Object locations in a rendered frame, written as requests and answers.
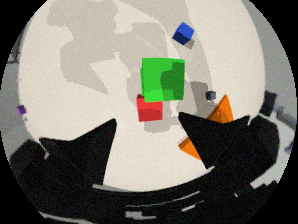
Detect red block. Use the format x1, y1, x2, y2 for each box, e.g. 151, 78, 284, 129
137, 95, 162, 121

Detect small blue cube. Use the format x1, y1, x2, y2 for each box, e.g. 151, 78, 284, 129
172, 22, 194, 45

